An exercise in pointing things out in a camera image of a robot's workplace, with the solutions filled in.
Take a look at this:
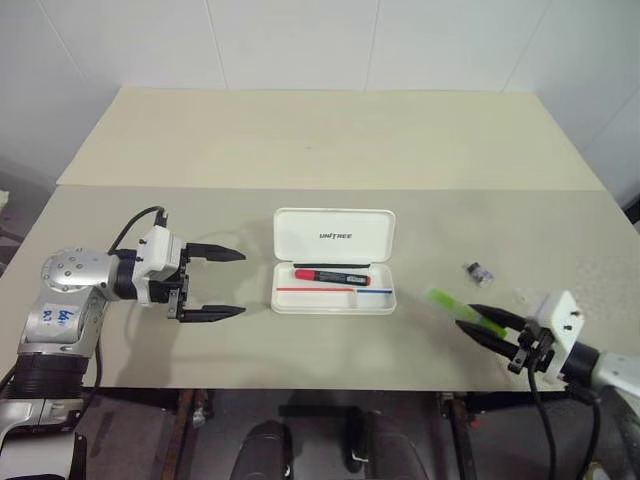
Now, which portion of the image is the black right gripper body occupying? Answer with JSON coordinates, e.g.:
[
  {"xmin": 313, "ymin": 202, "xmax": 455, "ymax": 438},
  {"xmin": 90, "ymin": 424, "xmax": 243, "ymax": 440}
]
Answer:
[{"xmin": 505, "ymin": 322, "xmax": 557, "ymax": 377}]

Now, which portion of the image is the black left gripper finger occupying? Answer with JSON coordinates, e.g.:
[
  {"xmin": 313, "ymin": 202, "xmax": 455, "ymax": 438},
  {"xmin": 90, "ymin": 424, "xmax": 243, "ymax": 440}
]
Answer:
[
  {"xmin": 185, "ymin": 242, "xmax": 248, "ymax": 264},
  {"xmin": 177, "ymin": 303, "xmax": 248, "ymax": 324}
]

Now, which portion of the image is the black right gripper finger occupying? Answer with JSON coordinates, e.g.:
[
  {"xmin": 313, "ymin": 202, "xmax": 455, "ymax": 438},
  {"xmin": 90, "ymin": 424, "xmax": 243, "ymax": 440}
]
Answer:
[
  {"xmin": 467, "ymin": 302, "xmax": 527, "ymax": 335},
  {"xmin": 455, "ymin": 320, "xmax": 521, "ymax": 359}
]

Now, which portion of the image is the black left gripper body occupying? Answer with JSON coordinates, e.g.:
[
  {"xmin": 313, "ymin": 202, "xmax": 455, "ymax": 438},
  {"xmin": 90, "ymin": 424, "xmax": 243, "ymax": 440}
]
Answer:
[{"xmin": 148, "ymin": 242, "xmax": 192, "ymax": 322}]

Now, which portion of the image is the green marker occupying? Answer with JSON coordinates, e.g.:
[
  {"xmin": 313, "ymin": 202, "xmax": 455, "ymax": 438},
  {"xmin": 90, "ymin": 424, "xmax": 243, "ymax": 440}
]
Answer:
[{"xmin": 424, "ymin": 286, "xmax": 509, "ymax": 339}]

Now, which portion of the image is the red marker with black barrel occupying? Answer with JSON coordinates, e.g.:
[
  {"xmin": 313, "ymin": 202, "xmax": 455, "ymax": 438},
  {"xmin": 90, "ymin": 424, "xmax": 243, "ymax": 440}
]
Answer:
[{"xmin": 293, "ymin": 267, "xmax": 374, "ymax": 288}]

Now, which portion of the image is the white open pencil case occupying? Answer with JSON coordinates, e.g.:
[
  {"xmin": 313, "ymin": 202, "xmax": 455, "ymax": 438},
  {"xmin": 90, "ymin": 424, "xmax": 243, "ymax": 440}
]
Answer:
[{"xmin": 270, "ymin": 206, "xmax": 399, "ymax": 316}]

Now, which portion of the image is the small black plastic piece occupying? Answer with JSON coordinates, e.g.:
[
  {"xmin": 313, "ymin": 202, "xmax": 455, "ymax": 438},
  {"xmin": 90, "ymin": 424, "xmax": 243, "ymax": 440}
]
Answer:
[{"xmin": 461, "ymin": 260, "xmax": 497, "ymax": 287}]

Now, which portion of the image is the rusty metal table leg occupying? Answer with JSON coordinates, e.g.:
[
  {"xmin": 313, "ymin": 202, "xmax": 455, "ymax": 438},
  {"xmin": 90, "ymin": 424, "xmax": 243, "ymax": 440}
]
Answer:
[
  {"xmin": 438, "ymin": 391, "xmax": 484, "ymax": 480},
  {"xmin": 172, "ymin": 389, "xmax": 217, "ymax": 480}
]

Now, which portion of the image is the dark rounded shape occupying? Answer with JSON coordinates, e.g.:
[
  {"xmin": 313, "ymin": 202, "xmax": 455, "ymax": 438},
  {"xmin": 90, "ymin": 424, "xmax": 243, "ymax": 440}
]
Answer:
[
  {"xmin": 233, "ymin": 419, "xmax": 295, "ymax": 480},
  {"xmin": 358, "ymin": 408, "xmax": 427, "ymax": 480}
]

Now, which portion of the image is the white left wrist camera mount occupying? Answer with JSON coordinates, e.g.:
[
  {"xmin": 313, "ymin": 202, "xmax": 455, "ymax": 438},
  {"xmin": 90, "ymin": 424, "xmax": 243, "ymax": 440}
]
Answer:
[{"xmin": 130, "ymin": 225, "xmax": 188, "ymax": 308}]

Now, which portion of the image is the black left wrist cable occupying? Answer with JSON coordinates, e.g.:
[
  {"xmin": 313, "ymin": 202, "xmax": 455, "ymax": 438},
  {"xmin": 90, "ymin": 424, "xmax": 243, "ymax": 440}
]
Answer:
[{"xmin": 108, "ymin": 205, "xmax": 171, "ymax": 255}]

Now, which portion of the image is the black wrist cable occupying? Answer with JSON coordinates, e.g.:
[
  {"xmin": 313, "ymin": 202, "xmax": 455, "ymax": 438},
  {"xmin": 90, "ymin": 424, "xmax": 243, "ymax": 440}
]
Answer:
[
  {"xmin": 108, "ymin": 205, "xmax": 171, "ymax": 255},
  {"xmin": 527, "ymin": 368, "xmax": 561, "ymax": 480}
]

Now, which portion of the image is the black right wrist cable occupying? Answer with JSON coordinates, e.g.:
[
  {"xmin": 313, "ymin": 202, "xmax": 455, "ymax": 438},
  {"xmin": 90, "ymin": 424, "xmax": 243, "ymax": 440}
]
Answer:
[{"xmin": 527, "ymin": 368, "xmax": 561, "ymax": 480}]

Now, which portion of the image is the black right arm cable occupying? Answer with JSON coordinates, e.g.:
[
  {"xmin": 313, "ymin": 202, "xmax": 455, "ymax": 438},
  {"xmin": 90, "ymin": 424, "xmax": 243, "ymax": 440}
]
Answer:
[{"xmin": 564, "ymin": 382, "xmax": 604, "ymax": 472}]

